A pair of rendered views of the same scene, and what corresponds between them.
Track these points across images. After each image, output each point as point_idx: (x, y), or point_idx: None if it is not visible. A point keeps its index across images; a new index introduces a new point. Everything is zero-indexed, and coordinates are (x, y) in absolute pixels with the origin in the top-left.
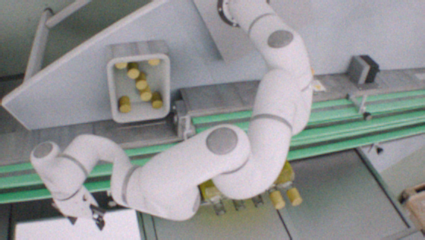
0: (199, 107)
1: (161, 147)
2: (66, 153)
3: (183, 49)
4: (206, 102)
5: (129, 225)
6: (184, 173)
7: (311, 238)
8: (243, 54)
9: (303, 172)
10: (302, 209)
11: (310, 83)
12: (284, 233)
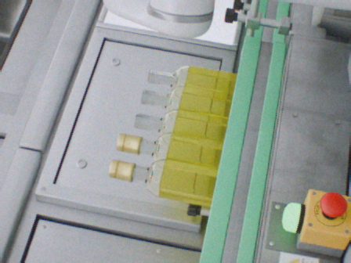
0: (298, 49)
1: (278, 38)
2: None
3: None
4: (309, 63)
5: (210, 33)
6: None
7: (77, 235)
8: (350, 75)
9: None
10: (133, 258)
11: (151, 9)
12: (102, 189)
